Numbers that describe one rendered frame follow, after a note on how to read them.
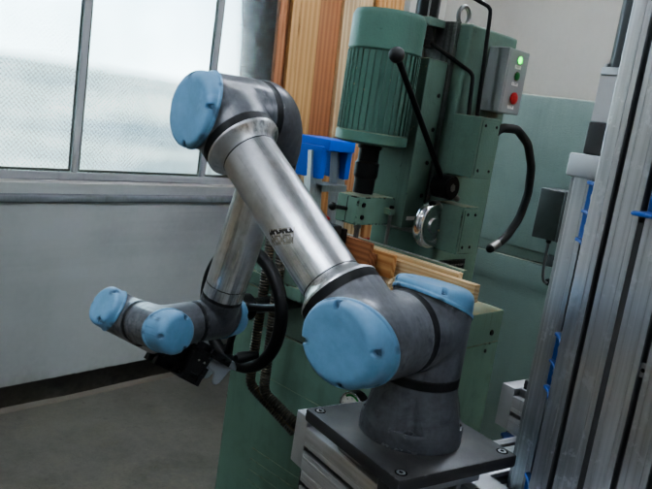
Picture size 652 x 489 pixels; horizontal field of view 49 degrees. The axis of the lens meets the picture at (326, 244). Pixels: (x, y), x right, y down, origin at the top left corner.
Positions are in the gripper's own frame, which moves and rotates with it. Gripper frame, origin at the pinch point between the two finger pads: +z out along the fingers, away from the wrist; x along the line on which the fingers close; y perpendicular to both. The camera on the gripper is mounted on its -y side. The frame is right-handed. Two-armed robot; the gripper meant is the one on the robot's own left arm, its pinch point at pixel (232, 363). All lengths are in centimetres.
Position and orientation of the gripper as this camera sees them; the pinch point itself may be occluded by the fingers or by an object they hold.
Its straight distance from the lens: 154.7
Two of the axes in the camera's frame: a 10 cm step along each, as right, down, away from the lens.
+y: -4.8, 8.5, -2.0
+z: 5.3, 4.7, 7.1
